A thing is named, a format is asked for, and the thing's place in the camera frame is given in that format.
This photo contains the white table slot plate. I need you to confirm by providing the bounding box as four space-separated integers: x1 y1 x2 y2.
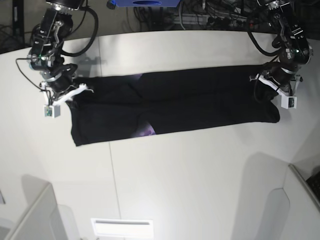
91 218 154 239

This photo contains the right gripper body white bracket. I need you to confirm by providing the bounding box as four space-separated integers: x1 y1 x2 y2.
39 73 94 105

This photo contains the black keyboard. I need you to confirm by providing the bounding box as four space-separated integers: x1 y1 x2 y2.
306 173 320 200

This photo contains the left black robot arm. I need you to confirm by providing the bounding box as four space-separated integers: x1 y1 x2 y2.
246 0 313 109

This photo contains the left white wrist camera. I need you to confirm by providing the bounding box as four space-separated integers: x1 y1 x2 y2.
281 95 298 109

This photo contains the blue box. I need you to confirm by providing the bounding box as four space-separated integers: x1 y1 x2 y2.
107 0 180 9

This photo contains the black T-shirt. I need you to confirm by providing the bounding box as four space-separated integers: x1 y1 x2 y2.
68 65 280 146

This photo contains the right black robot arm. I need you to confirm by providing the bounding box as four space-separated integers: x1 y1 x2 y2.
25 0 99 107

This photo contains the grey monitor left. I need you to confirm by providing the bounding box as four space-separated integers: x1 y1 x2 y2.
0 174 82 240

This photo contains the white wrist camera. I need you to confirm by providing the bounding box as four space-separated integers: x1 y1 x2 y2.
281 95 298 109
44 105 61 118

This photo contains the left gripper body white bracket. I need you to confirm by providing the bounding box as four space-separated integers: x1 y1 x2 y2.
249 62 303 97

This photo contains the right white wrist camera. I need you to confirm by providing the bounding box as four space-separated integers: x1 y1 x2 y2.
44 105 61 118

